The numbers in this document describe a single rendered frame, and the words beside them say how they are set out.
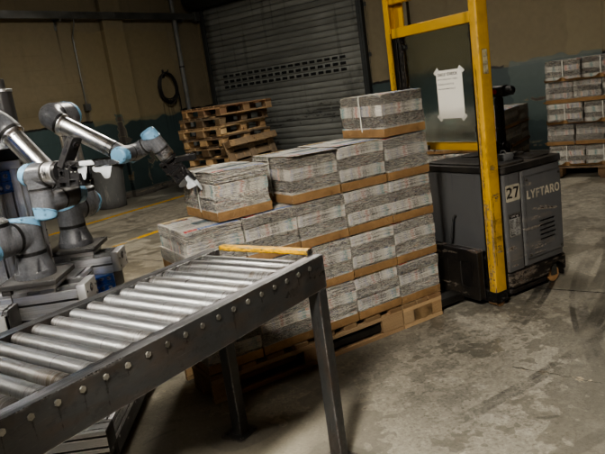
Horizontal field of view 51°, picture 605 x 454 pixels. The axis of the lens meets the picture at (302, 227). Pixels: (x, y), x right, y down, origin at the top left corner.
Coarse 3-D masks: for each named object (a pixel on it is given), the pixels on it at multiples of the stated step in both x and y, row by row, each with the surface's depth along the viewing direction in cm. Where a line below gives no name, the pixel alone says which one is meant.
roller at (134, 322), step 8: (72, 312) 197; (80, 312) 195; (88, 312) 193; (96, 312) 192; (88, 320) 191; (96, 320) 188; (104, 320) 186; (112, 320) 185; (120, 320) 183; (128, 320) 181; (136, 320) 179; (144, 320) 178; (152, 320) 177; (136, 328) 178; (144, 328) 176; (152, 328) 174; (160, 328) 172
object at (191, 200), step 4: (216, 164) 318; (224, 164) 314; (228, 164) 312; (192, 168) 311; (196, 168) 308; (200, 168) 307; (208, 168) 304; (192, 172) 301; (184, 188) 315; (188, 192) 311; (192, 192) 307; (196, 192) 302; (188, 196) 311; (192, 196) 306; (188, 200) 312; (192, 200) 308; (196, 200) 303; (188, 204) 313; (192, 204) 309; (196, 204) 304; (196, 208) 306
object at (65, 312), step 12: (204, 252) 248; (216, 252) 250; (180, 264) 235; (144, 276) 226; (156, 276) 225; (120, 288) 214; (132, 288) 217; (84, 300) 206; (96, 300) 206; (60, 312) 197; (24, 324) 189; (48, 324) 192; (0, 336) 182
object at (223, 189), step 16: (208, 176) 285; (224, 176) 285; (240, 176) 289; (256, 176) 293; (208, 192) 289; (224, 192) 286; (240, 192) 291; (256, 192) 295; (208, 208) 293; (224, 208) 287
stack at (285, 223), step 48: (384, 192) 334; (192, 240) 280; (240, 240) 292; (288, 240) 305; (336, 240) 323; (384, 240) 337; (336, 288) 324; (384, 288) 340; (288, 336) 311; (336, 336) 327; (384, 336) 344
